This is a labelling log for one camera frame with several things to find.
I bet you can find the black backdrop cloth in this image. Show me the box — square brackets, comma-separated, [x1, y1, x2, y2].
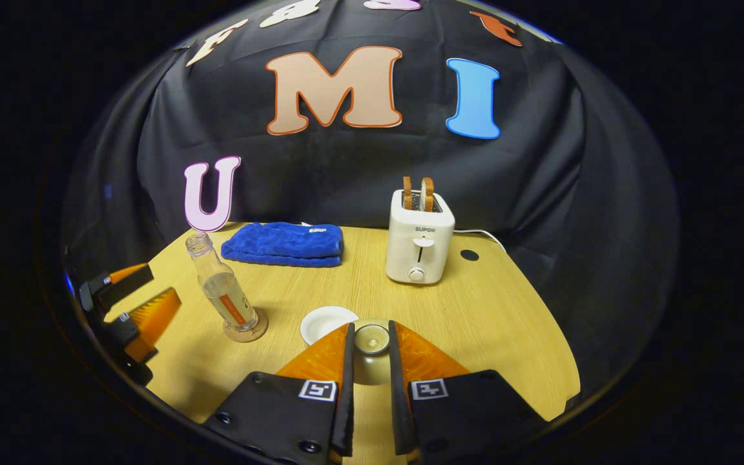
[62, 0, 679, 414]

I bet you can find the white toaster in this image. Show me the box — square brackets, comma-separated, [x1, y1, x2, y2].
[385, 189, 456, 285]

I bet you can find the white teacup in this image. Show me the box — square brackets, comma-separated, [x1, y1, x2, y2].
[300, 305, 360, 347]

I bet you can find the blue towel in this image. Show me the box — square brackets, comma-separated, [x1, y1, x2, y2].
[220, 222, 345, 268]

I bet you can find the round cork coaster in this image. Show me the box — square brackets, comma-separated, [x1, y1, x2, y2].
[223, 308, 269, 344]

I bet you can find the white toaster cable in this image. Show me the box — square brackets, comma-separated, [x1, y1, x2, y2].
[453, 228, 508, 254]

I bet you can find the clear water bottle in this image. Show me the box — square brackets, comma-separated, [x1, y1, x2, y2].
[185, 232, 260, 334]

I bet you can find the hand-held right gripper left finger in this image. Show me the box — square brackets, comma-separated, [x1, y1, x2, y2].
[203, 322, 355, 464]

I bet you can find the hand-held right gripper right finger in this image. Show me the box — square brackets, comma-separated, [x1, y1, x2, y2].
[388, 321, 547, 462]

